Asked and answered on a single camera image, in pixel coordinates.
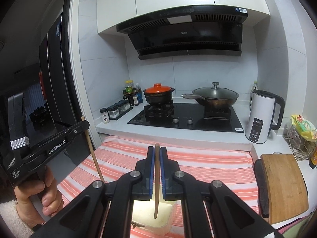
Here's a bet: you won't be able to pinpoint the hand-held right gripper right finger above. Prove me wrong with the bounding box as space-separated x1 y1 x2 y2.
160 146 285 238

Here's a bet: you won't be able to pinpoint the colourful plastic bag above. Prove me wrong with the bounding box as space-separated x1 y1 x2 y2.
290 115 317 142

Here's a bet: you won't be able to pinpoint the white electric kettle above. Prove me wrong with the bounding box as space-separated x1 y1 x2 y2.
245 90 285 144

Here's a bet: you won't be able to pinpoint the wooden cutting board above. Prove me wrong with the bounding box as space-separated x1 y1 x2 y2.
260 154 309 225

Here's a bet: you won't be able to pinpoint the yellow cap oil bottle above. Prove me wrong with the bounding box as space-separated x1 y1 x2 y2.
124 80 134 102

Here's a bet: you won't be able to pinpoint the wooden chopstick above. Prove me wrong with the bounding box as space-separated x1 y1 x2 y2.
81 116 105 183
154 143 159 219

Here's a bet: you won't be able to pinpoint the black refrigerator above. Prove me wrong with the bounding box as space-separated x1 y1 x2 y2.
0 0 99 176

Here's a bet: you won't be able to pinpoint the dark wok with handle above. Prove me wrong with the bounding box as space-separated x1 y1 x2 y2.
181 92 239 110

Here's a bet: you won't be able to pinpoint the orange pot lid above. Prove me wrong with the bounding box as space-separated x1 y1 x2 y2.
145 83 172 95

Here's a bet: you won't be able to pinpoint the black clay pot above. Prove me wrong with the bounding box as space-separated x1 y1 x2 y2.
143 88 175 105

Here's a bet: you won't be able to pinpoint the person's left hand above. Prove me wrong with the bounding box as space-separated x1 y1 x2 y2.
13 169 64 228

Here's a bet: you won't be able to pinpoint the black range hood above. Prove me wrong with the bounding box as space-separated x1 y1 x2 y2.
116 5 249 60

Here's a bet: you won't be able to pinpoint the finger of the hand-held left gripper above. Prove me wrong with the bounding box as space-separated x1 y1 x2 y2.
22 120 90 172

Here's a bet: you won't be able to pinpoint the black mat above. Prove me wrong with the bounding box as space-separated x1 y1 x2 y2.
253 159 270 217

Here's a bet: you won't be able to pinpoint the blue liquid bottle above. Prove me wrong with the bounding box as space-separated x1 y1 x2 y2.
135 83 144 104

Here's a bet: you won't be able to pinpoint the pale green round object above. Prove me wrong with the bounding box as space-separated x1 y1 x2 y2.
280 209 317 238

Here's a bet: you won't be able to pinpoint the black glass gas stove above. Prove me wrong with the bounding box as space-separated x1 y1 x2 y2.
127 103 245 133

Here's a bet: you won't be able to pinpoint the person's left forearm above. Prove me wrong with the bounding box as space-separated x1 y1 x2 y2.
0 200 35 238

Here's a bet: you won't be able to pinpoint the labelled spice jar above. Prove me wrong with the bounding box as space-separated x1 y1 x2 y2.
100 108 110 124

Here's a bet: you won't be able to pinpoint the glass wok lid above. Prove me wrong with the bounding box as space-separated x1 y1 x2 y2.
193 81 239 100

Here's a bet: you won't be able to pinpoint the orange label sauce bottle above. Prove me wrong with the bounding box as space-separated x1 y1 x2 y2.
308 146 317 169

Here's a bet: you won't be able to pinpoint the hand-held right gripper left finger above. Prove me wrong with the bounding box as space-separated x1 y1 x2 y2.
32 146 155 238

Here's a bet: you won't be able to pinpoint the white storage box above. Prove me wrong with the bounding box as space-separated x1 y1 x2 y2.
131 199 178 235

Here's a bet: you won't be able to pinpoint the pink striped cloth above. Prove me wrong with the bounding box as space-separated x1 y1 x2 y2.
58 135 263 238

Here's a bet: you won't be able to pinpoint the metal wire rack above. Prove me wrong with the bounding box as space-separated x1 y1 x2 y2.
284 123 317 161

